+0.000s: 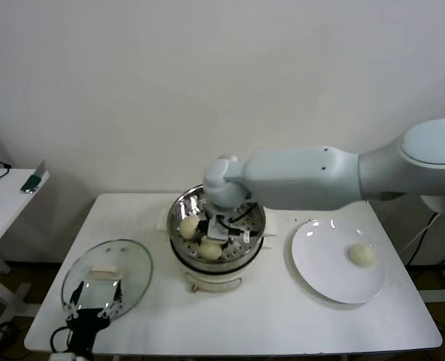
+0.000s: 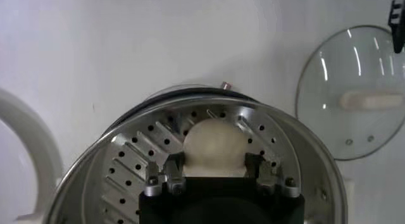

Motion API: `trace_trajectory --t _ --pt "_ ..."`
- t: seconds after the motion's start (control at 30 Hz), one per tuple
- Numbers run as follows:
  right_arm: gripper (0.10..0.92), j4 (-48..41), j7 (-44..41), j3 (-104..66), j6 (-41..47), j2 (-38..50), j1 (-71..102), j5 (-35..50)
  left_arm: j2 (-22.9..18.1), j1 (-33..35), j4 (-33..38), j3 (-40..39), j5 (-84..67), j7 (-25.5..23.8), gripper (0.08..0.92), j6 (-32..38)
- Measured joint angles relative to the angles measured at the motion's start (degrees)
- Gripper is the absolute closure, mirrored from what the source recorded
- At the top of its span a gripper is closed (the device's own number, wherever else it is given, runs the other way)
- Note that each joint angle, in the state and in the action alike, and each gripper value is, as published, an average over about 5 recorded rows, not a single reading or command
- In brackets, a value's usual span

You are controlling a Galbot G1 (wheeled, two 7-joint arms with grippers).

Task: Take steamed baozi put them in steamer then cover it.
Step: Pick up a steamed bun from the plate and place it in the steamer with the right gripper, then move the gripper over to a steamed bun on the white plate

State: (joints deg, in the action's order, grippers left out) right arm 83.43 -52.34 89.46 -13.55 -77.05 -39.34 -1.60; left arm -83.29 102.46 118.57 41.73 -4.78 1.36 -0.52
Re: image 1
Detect glass pot lid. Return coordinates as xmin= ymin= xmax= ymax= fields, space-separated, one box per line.
xmin=60 ymin=238 xmax=154 ymax=320

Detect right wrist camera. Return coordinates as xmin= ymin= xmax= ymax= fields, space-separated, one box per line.
xmin=228 ymin=227 xmax=254 ymax=246

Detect white steamed baozi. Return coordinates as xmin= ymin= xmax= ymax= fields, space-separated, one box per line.
xmin=198 ymin=240 xmax=223 ymax=262
xmin=347 ymin=243 xmax=376 ymax=268
xmin=179 ymin=217 xmax=200 ymax=239

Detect white side table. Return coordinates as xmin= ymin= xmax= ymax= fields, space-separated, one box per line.
xmin=0 ymin=168 xmax=50 ymax=332

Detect stainless steel steamer basket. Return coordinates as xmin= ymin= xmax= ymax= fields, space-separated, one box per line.
xmin=167 ymin=184 xmax=268 ymax=266

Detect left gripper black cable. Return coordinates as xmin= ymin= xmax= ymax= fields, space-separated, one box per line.
xmin=50 ymin=326 xmax=75 ymax=353

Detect green flat board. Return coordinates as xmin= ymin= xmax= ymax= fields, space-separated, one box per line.
xmin=20 ymin=160 xmax=50 ymax=195

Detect steel steamer pot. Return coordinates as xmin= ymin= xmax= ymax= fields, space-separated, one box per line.
xmin=156 ymin=209 xmax=279 ymax=294

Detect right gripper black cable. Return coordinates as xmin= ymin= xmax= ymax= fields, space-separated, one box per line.
xmin=226 ymin=205 xmax=254 ymax=226

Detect white stand base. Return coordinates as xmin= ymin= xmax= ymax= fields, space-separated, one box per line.
xmin=406 ymin=262 xmax=445 ymax=304

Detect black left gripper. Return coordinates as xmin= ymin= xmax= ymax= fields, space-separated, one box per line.
xmin=63 ymin=278 xmax=125 ymax=353

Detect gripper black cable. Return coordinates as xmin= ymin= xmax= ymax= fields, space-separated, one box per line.
xmin=50 ymin=326 xmax=75 ymax=353
xmin=226 ymin=205 xmax=254 ymax=226

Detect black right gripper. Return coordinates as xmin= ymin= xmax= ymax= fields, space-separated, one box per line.
xmin=195 ymin=211 xmax=232 ymax=253

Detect white power cable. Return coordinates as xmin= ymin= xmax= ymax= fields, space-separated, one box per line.
xmin=401 ymin=214 xmax=440 ymax=256

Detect white round plate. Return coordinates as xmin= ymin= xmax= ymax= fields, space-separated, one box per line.
xmin=284 ymin=219 xmax=386 ymax=309

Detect black floor cables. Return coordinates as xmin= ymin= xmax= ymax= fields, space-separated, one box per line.
xmin=0 ymin=321 xmax=20 ymax=346

